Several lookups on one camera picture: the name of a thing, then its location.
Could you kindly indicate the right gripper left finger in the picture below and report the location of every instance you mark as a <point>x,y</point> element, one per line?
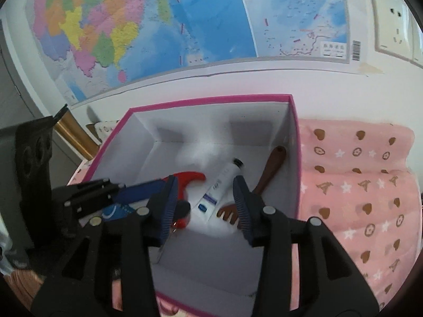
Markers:
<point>106,270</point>

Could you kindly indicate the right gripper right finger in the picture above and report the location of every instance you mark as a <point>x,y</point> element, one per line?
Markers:
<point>305,271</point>

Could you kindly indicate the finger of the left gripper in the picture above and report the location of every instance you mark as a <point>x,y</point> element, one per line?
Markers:
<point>142,193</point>

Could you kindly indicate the red handled tool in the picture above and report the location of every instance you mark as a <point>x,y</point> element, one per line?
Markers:
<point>182,215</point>

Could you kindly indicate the white blue cream tube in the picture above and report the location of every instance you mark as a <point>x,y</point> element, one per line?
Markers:
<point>206,206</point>

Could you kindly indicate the brown wooden comb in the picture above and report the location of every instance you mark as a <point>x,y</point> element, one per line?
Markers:
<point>228,213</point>

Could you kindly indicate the pink patterned blanket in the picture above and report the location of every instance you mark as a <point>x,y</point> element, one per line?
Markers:
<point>355,178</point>

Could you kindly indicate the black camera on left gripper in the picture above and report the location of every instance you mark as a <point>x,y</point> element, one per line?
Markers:
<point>26,193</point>

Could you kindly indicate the gold metal post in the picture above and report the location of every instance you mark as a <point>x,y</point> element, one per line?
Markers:
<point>70,129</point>

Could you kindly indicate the wall map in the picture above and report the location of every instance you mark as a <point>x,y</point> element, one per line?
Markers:
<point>92,46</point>

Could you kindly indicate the white wall socket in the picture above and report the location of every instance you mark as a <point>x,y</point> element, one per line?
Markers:
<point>393,34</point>

